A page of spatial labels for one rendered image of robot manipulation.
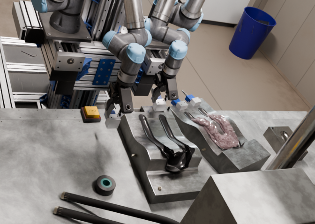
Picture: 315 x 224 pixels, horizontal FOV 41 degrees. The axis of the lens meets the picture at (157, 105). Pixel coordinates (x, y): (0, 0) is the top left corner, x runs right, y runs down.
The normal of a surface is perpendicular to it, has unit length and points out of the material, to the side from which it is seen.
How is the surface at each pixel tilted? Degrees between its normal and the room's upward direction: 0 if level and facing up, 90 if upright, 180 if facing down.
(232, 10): 90
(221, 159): 90
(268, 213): 0
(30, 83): 0
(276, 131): 0
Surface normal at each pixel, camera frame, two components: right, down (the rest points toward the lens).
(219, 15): 0.34, 0.68
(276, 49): -0.87, 0.00
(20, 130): 0.34, -0.73
